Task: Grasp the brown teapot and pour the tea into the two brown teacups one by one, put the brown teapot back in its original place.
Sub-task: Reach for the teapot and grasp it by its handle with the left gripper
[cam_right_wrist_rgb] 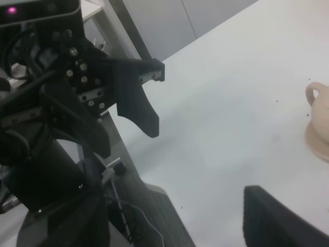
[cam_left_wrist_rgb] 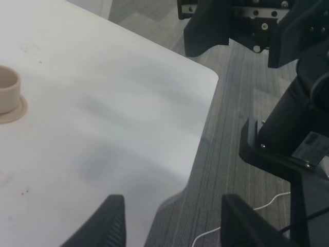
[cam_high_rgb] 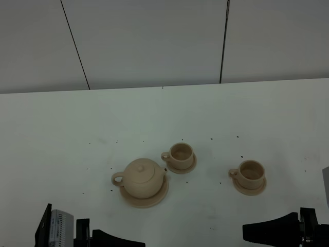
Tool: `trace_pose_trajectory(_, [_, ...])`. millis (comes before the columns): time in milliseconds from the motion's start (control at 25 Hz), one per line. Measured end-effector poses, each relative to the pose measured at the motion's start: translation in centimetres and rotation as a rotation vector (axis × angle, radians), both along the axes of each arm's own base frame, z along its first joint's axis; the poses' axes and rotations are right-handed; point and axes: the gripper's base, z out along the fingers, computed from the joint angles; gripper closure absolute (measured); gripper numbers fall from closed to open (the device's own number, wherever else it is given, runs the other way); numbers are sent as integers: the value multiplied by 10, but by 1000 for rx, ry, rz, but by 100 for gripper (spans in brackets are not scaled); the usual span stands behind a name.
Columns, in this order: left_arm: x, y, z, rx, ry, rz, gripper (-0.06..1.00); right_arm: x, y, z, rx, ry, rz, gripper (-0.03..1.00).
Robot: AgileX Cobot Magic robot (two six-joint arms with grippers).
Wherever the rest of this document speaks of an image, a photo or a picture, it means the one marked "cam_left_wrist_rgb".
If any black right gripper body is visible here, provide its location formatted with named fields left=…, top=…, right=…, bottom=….
left=177, top=1, right=328, bottom=53

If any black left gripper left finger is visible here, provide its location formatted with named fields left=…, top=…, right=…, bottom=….
left=62, top=195, right=126, bottom=246

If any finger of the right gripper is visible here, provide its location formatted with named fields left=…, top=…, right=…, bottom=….
left=268, top=5, right=328, bottom=68
left=184, top=0, right=231, bottom=57

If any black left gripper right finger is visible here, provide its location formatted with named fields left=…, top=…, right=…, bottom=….
left=221, top=195, right=292, bottom=246

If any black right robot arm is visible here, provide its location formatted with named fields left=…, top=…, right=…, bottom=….
left=177, top=1, right=328, bottom=246

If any beige saucer right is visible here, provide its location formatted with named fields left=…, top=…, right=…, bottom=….
left=0, top=95, right=28, bottom=124

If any beige teacup right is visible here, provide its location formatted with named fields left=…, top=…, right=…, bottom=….
left=1, top=65, right=21, bottom=114

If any white cable on floor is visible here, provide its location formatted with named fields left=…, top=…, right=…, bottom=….
left=192, top=191, right=291, bottom=247

